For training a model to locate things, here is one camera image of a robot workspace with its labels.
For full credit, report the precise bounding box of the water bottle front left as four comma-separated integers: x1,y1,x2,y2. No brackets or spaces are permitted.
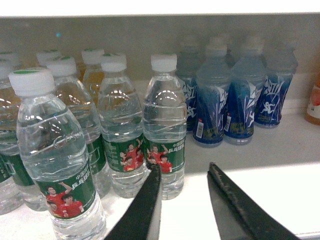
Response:
8,68,106,240

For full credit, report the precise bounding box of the blue sports bottle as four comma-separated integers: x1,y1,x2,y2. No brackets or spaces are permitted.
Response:
254,39,298,129
193,36,231,148
224,35,266,145

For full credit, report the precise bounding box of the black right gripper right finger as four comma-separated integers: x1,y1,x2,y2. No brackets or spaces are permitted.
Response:
207,162,298,240

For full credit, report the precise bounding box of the water bottle second row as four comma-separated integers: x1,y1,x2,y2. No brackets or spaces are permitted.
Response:
98,62,147,199

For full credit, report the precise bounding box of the blue sports bottle front middle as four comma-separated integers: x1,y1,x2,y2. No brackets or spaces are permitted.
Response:
224,35,266,145

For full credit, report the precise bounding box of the peach drink bottle far left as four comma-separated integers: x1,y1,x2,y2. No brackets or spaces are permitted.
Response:
304,74,320,126

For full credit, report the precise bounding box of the blue sports bottle front left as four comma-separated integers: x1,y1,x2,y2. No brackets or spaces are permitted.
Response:
193,36,231,148

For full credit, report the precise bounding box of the blue sports bottle right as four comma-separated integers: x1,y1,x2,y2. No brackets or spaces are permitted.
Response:
254,39,298,129

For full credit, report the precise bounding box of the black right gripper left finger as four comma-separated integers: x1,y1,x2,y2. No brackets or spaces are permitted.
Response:
105,164,162,240

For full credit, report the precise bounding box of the clear water bottle green label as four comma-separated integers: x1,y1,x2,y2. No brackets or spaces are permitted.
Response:
142,53,187,200

